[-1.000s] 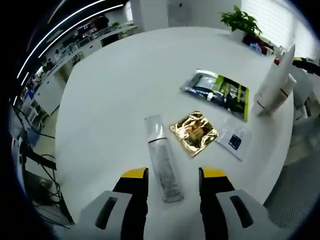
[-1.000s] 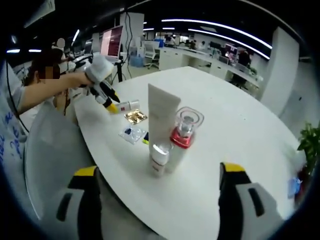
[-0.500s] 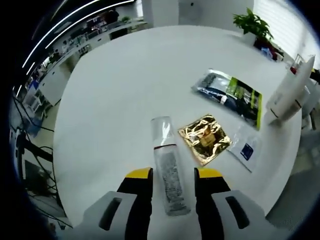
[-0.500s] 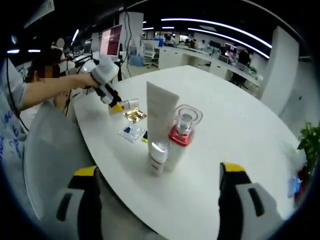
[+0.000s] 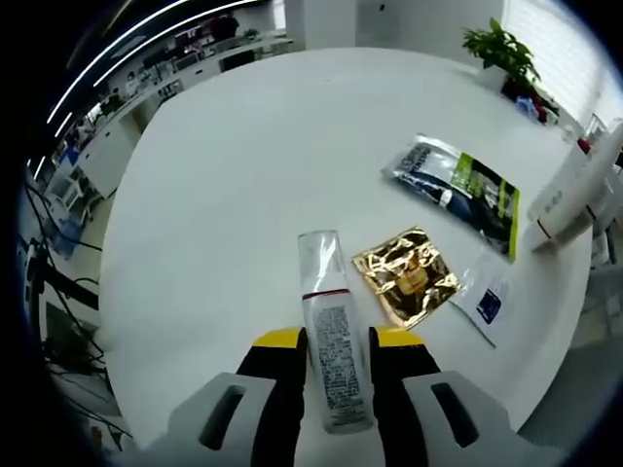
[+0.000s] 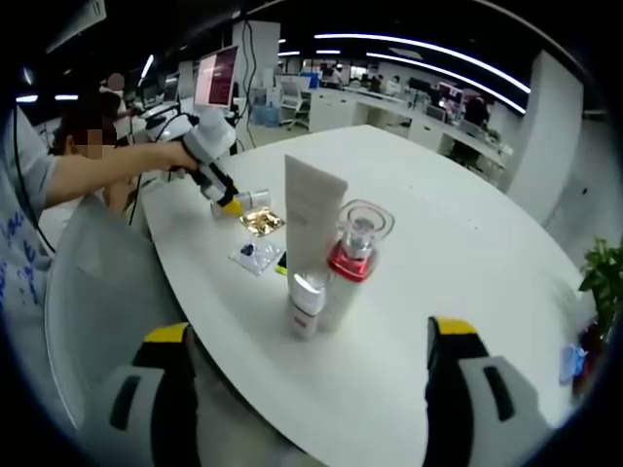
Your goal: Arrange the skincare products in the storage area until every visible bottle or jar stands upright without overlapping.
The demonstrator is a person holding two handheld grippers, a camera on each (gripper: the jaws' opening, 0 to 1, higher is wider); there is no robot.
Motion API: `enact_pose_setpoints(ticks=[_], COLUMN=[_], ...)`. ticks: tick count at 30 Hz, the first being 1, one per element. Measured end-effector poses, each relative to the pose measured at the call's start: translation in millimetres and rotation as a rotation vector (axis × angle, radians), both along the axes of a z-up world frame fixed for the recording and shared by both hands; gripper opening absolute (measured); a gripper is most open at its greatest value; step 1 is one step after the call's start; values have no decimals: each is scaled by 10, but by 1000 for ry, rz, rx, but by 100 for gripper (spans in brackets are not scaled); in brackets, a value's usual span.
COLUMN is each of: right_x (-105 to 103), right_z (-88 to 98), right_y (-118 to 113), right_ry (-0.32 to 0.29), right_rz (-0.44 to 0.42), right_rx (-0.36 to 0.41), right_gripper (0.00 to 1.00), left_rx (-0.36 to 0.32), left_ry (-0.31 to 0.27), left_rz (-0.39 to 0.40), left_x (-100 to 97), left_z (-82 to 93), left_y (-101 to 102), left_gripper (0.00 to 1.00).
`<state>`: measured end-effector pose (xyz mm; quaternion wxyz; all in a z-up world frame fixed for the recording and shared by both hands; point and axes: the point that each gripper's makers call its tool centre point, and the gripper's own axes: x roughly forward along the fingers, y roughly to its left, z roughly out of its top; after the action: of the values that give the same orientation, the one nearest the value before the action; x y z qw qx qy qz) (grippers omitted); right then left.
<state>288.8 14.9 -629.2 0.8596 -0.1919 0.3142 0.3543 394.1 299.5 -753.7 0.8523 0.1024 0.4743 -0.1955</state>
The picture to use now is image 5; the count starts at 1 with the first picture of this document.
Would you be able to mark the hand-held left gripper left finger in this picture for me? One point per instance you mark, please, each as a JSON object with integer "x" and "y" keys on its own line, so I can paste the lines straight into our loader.
{"x": 272, "y": 399}

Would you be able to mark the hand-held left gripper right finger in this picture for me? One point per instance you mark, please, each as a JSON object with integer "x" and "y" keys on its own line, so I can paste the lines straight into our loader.
{"x": 399, "y": 399}

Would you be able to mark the small clear-capped skincare bottle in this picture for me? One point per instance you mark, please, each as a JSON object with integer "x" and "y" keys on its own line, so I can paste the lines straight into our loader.
{"x": 336, "y": 350}

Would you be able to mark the gold foil skincare sachet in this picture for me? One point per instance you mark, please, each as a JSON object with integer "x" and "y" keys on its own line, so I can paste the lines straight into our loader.
{"x": 404, "y": 277}

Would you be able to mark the clear skincare sachet blue label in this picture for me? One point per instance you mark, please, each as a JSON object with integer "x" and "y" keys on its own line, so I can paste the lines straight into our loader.
{"x": 482, "y": 297}

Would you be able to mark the green black skincare foil pouch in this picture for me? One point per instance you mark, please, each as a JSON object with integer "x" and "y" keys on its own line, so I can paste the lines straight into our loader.
{"x": 467, "y": 194}

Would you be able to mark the white skincare tube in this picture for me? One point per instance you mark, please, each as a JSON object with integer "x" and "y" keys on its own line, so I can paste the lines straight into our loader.
{"x": 574, "y": 185}

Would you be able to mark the black tripod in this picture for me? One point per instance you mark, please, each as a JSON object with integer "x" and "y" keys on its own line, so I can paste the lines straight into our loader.
{"x": 68, "y": 284}

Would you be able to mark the blue water jug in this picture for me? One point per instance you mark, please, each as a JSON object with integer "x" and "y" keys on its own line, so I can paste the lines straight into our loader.
{"x": 70, "y": 238}

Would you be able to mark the blue cloth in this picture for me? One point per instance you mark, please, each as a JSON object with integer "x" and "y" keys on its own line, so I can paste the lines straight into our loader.
{"x": 524, "y": 104}

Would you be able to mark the dark red bag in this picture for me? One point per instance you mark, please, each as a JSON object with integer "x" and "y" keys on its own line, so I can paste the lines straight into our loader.
{"x": 535, "y": 104}

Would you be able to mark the white plant pot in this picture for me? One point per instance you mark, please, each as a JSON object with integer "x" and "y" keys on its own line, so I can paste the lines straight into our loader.
{"x": 492, "y": 78}

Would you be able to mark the green potted plant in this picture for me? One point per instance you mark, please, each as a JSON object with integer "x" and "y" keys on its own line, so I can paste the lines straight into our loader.
{"x": 501, "y": 46}

